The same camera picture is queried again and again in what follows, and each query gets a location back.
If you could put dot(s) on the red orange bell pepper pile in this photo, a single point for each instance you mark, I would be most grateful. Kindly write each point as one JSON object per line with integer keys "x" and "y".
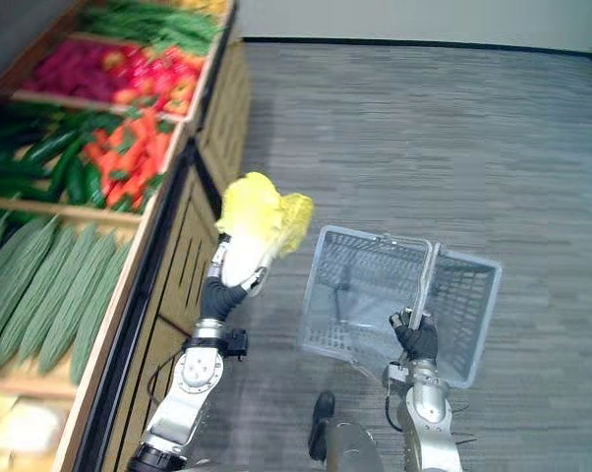
{"x": 170, "y": 81}

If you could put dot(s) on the pale napa cabbage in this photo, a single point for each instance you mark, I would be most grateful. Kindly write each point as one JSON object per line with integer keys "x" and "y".
{"x": 16, "y": 428}

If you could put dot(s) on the robot silver leg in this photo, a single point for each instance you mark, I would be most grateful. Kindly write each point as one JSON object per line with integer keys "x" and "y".
{"x": 352, "y": 447}

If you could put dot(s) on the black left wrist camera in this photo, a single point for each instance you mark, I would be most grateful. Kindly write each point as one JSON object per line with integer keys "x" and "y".
{"x": 236, "y": 342}

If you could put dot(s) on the pink dragon fruit pile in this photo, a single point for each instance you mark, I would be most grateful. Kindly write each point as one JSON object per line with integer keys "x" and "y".
{"x": 77, "y": 71}

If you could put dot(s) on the green beans pile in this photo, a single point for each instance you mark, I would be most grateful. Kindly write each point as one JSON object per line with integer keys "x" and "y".
{"x": 153, "y": 24}

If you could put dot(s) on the dark green cucumber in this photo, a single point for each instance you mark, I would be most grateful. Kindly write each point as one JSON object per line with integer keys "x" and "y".
{"x": 64, "y": 166}
{"x": 11, "y": 190}
{"x": 11, "y": 169}
{"x": 94, "y": 187}
{"x": 75, "y": 182}
{"x": 50, "y": 146}

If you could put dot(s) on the yellow napa cabbage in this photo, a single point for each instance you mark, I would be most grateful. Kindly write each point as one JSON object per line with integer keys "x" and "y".
{"x": 259, "y": 216}

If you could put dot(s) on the yellow produce pile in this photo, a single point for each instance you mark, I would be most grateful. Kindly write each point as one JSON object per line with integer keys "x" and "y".
{"x": 202, "y": 5}

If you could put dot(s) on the orange carrot pile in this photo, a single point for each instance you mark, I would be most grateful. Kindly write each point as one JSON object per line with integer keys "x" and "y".
{"x": 129, "y": 155}

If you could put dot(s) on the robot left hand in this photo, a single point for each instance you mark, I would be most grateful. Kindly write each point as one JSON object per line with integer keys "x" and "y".
{"x": 217, "y": 297}

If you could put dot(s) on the grey plastic shopping basket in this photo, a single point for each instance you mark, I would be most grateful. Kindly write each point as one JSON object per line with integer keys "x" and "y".
{"x": 360, "y": 295}

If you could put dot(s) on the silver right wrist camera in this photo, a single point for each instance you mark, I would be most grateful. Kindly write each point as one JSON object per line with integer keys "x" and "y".
{"x": 396, "y": 374}

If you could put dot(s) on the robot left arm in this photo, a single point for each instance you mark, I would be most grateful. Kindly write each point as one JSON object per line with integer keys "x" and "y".
{"x": 190, "y": 388}

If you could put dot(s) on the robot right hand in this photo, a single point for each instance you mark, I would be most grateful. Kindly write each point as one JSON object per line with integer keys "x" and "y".
{"x": 419, "y": 339}

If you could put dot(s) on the wooden produce display stand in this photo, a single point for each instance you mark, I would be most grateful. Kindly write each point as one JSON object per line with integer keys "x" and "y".
{"x": 188, "y": 236}

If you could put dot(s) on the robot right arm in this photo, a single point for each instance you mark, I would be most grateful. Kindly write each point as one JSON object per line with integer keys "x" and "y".
{"x": 429, "y": 413}

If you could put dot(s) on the robot dark foot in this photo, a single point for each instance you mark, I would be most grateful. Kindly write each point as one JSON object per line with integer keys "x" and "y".
{"x": 321, "y": 423}

